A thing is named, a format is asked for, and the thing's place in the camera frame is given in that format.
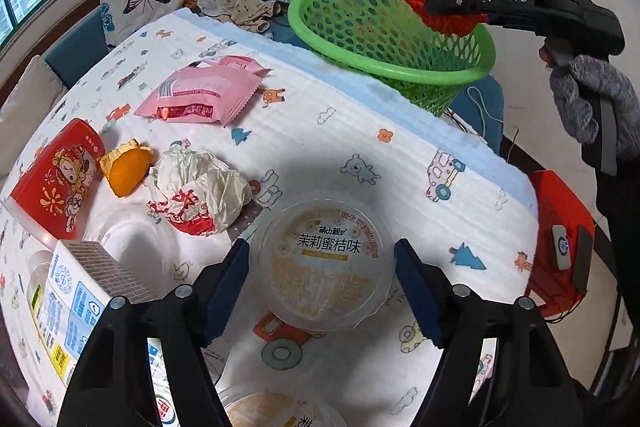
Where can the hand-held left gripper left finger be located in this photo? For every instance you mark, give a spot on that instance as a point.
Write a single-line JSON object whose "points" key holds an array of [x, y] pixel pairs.
{"points": [[230, 292]]}

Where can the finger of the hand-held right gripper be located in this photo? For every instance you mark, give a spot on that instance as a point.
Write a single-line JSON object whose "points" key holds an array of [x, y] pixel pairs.
{"points": [[455, 4]]}

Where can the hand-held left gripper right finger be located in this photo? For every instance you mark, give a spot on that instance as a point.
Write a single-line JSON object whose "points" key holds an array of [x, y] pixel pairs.
{"points": [[420, 297]]}

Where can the red foam fruit net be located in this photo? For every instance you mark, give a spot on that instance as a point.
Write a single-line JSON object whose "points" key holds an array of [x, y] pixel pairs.
{"points": [[450, 26]]}

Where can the round plastic dessert cup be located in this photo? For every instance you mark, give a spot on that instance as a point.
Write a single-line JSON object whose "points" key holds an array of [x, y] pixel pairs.
{"points": [[325, 277], [280, 412]]}

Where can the green plastic basket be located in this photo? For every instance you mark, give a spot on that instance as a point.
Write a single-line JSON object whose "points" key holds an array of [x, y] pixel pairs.
{"points": [[350, 32]]}

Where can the red printed plastic cup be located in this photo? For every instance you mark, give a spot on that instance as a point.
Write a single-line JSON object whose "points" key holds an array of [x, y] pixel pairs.
{"points": [[55, 177]]}

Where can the person's right hand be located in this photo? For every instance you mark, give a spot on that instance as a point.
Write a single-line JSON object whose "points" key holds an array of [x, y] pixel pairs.
{"points": [[582, 99]]}

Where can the crumpled white paper wrapper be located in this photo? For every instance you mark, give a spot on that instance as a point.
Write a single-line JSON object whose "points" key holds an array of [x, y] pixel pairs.
{"points": [[200, 187]]}

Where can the white printed paper bag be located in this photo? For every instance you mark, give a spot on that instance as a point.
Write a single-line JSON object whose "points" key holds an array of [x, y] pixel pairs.
{"points": [[161, 402]]}

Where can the small white device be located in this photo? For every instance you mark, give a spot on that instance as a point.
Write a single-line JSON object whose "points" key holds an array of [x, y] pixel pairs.
{"points": [[561, 247]]}

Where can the red plastic stool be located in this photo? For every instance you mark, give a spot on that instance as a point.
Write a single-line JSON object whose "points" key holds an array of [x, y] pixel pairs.
{"points": [[545, 207]]}

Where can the white printed blanket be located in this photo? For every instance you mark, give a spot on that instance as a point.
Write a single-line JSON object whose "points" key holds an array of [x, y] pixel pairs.
{"points": [[350, 157]]}

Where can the blue white milk carton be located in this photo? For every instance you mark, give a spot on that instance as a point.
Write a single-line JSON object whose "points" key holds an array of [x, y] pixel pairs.
{"points": [[70, 312]]}

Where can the dark flat device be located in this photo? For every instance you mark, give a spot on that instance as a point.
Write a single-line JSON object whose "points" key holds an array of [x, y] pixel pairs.
{"points": [[582, 259]]}

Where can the clear plastic bottle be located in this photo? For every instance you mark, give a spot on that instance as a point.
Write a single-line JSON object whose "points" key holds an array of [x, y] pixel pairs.
{"points": [[39, 277]]}

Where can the pink snack packet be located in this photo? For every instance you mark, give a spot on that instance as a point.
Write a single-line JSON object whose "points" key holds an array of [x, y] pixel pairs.
{"points": [[235, 64], [200, 97]]}

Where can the beige dotted cloth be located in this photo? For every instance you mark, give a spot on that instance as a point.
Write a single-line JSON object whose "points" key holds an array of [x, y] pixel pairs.
{"points": [[240, 9]]}

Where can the blue upholstered headboard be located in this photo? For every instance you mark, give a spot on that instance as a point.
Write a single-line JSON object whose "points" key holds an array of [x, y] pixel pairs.
{"points": [[80, 67]]}

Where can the beige pillow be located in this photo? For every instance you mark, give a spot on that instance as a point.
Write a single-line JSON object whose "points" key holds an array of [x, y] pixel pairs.
{"points": [[25, 97]]}

